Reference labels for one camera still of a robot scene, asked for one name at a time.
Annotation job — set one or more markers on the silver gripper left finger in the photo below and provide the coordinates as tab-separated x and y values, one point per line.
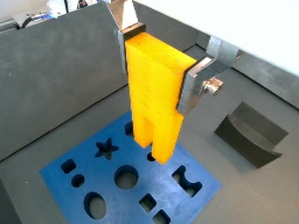
128	26

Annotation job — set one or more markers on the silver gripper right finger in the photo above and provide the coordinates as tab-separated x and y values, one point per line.
200	76

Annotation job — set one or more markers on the yellow double-square peg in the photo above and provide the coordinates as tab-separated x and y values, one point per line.
154	67

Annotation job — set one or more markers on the dark grey curved block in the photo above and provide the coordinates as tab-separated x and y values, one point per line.
251	134

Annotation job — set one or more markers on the blue shape sorting board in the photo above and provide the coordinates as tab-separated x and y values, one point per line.
106	182

